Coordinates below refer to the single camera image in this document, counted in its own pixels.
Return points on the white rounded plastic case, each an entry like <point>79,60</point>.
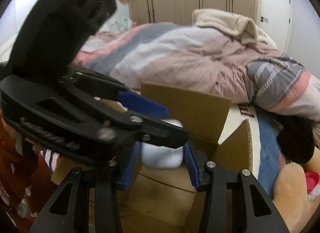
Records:
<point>161,157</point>

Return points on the white door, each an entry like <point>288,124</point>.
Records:
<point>275,20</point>

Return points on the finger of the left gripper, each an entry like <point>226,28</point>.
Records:
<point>157,132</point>
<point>140,104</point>

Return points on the cream fleece blanket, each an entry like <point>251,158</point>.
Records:
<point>234,25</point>

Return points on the striped plush bed blanket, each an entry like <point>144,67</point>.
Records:
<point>267,158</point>

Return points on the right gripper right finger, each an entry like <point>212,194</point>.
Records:
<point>194,161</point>

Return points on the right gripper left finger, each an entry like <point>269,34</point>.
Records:
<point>127,166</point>

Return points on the mint green small bag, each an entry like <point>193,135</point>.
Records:
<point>122,25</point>

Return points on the brown cardboard box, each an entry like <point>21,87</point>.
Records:
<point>162,198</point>

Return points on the pink grey striped duvet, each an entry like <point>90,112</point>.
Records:
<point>205,60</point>

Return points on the tan plush toy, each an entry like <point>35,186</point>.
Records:
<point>296,192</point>

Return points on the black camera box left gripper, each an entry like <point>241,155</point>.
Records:
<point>52,34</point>

